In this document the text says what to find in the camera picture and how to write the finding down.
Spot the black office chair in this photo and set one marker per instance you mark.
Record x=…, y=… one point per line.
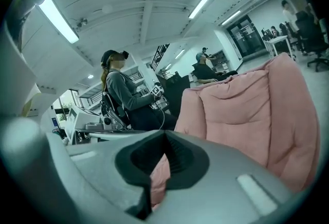
x=308, y=35

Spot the pink folding lounge chair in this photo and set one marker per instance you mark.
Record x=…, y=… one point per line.
x=231, y=115

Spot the long ceiling light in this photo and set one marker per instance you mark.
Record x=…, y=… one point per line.
x=203, y=2
x=59, y=17
x=231, y=17

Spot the person's cream printed shirt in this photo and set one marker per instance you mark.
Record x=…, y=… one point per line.
x=15, y=76

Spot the round ceiling light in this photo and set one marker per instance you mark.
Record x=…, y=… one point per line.
x=90, y=76

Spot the grey drawer cabinet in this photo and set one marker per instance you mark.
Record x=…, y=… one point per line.
x=221, y=59

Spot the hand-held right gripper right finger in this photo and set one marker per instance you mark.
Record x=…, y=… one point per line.
x=226, y=192

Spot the white desk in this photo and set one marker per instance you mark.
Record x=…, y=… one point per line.
x=278, y=39

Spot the black stair railing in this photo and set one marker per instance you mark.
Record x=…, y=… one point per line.
x=159, y=54

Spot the black cabinet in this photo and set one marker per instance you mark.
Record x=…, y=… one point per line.
x=174, y=94

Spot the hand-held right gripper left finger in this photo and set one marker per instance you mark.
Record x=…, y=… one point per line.
x=102, y=171

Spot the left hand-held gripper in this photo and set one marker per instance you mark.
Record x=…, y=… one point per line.
x=82, y=120

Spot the dark glass door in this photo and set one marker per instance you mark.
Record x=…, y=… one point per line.
x=244, y=38

